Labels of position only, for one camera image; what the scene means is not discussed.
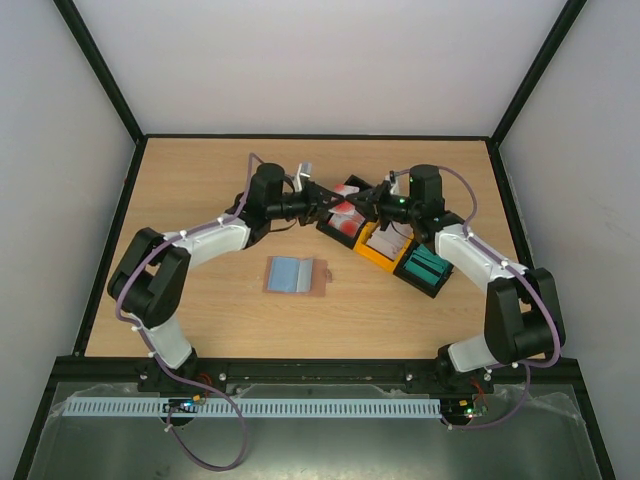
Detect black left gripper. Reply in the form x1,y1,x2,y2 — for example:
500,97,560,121
269,181,344,227

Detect red white credit card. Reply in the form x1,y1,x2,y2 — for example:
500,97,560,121
333,184,359,216

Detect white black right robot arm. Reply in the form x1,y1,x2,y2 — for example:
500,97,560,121
345,164,565,392

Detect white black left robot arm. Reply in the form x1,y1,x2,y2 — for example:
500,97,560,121
107,163,346,376

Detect black card bin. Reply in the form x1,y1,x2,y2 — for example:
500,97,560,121
316,175,372,249

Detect red white cards stack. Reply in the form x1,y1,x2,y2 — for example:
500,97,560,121
328,212,365,239

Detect yellow card bin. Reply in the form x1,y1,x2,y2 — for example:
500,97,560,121
354,222,414,273

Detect black bin with teal cards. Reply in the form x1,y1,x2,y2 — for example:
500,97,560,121
393,241,454,298

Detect teal cards stack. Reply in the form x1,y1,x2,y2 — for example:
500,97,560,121
403,245,449,286

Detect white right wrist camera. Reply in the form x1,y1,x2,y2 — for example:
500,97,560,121
385,170,400,195

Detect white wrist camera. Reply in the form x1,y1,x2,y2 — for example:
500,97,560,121
385,170,400,195
292,162,312,192

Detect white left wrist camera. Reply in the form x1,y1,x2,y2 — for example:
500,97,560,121
292,162,312,192

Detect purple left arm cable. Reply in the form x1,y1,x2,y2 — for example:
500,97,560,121
114,152,266,472

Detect black mounting rail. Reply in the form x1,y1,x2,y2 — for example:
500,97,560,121
49,356,581,396

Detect white slotted cable duct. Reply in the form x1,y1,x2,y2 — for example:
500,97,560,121
62,397,442,419

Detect black enclosure frame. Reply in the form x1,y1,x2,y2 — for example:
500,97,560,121
9,0,640,480

